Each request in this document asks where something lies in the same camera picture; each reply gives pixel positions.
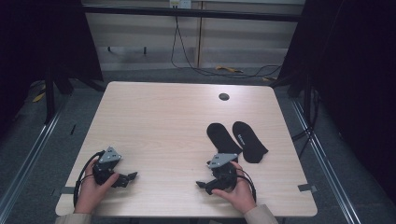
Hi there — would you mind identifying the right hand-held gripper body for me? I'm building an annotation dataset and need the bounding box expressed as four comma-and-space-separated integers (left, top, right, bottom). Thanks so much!
206, 152, 239, 191

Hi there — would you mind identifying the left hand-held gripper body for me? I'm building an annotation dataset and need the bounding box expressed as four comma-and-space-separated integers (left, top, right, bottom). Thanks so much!
92, 146, 123, 187

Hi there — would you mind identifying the plain black sock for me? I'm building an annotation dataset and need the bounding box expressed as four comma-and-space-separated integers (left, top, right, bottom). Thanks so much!
206, 122, 244, 163

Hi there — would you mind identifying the black sock with white label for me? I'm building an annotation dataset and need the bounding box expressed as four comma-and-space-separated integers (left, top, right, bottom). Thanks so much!
232, 120, 269, 164

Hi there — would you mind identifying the person's right hand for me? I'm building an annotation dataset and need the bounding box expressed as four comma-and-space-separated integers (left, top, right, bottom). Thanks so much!
211, 161, 257, 216

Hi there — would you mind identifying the person's left hand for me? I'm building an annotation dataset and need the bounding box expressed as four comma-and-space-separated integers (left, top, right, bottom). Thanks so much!
74, 158, 121, 216

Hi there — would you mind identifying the black metal stand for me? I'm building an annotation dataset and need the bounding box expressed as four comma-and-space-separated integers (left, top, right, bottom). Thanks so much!
44, 65, 58, 125

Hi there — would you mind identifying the yellow scrap on floor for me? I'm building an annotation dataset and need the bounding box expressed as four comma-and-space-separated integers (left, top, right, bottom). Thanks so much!
32, 91, 47, 104
215, 64, 244, 75

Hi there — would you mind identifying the black curtain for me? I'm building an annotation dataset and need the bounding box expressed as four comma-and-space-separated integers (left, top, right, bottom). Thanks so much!
0, 0, 105, 132
277, 0, 396, 195

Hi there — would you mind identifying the black horizontal bar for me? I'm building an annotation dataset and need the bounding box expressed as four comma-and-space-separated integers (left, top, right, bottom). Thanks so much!
81, 5, 304, 23

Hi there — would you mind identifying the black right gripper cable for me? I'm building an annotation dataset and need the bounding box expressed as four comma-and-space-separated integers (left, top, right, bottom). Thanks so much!
235, 168, 258, 203

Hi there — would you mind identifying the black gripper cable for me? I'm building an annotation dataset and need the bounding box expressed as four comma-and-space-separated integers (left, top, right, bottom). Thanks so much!
72, 149, 106, 208
235, 168, 258, 203

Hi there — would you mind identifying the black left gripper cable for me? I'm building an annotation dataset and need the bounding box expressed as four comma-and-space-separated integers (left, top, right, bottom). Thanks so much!
72, 149, 106, 208

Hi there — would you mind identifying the metal floor rail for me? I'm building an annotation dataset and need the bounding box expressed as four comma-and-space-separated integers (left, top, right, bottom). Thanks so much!
0, 113, 61, 220
290, 98, 362, 224

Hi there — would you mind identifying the black cable bundle by stand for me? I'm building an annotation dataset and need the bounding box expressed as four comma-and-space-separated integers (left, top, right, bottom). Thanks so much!
291, 88, 322, 158

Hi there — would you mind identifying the black floor cable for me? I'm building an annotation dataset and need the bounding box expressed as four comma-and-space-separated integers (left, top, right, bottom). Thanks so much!
170, 14, 283, 79

